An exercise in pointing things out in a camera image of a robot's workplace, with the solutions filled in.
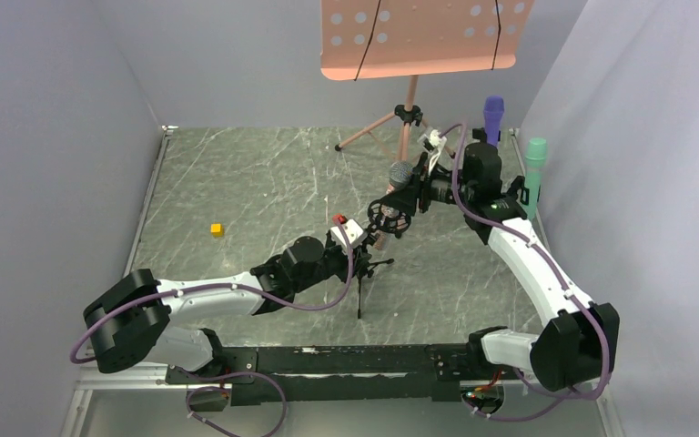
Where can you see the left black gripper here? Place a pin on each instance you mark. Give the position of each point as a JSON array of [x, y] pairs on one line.
[[353, 258]]

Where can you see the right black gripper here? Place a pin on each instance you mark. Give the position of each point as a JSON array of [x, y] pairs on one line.
[[419, 192]]

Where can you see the glitter silver-head microphone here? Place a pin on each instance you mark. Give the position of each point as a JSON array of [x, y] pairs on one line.
[[399, 177]]

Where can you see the black shock-mount tripod stand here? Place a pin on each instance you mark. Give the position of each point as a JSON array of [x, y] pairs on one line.
[[384, 221]]

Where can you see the purple microphone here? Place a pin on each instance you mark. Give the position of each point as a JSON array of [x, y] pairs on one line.
[[493, 112]]

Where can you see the mint green microphone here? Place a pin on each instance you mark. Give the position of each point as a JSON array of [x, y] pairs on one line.
[[534, 161]]

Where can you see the black round-base mic stand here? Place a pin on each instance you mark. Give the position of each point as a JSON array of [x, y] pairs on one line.
[[526, 189], [479, 135]]

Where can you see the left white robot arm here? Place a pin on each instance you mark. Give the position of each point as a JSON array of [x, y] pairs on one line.
[[142, 318]]

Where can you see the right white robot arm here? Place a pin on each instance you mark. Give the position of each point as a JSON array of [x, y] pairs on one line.
[[578, 341]]

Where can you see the yellow cube left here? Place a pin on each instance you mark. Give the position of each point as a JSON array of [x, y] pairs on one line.
[[216, 230]]

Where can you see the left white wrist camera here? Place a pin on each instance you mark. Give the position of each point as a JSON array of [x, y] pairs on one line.
[[347, 232]]

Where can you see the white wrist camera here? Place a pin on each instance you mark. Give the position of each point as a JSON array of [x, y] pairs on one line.
[[347, 232], [433, 142]]

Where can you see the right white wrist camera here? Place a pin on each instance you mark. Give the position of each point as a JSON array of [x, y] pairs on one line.
[[433, 142]]

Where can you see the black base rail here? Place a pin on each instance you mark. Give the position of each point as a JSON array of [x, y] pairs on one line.
[[438, 372]]

